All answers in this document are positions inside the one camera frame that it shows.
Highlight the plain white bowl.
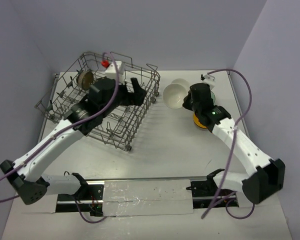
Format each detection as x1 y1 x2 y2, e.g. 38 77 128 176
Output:
162 83 188 109

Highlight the brown ribbed bowl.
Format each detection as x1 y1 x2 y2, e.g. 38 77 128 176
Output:
77 71 94 91

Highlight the teal glazed bowl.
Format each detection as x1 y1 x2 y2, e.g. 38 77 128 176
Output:
210 91 216 104

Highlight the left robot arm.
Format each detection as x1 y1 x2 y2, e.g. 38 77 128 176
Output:
0 77 147 205

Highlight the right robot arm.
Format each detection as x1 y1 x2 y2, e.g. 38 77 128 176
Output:
182 83 286 204

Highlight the yellow bowl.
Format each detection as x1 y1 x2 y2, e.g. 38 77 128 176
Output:
193 114 207 130

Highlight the white bowl stacked top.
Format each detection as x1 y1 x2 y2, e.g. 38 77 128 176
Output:
171 78 190 89

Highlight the white taped cover sheet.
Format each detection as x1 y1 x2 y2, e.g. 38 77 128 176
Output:
102 179 194 217

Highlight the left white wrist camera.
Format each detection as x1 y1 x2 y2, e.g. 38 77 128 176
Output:
101 60 126 82

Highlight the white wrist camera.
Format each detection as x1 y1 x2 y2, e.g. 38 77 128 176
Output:
101 60 126 82
200 74 216 90

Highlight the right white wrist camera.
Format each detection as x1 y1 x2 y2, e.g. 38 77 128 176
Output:
200 74 216 90

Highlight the grey wire dish rack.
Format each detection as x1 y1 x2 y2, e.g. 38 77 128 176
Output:
35 51 161 152

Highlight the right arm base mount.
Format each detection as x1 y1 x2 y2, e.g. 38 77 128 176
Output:
186 168 239 209

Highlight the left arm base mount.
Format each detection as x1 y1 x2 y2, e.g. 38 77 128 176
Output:
55 183 104 217

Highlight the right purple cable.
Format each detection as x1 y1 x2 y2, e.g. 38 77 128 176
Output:
201 69 256 220

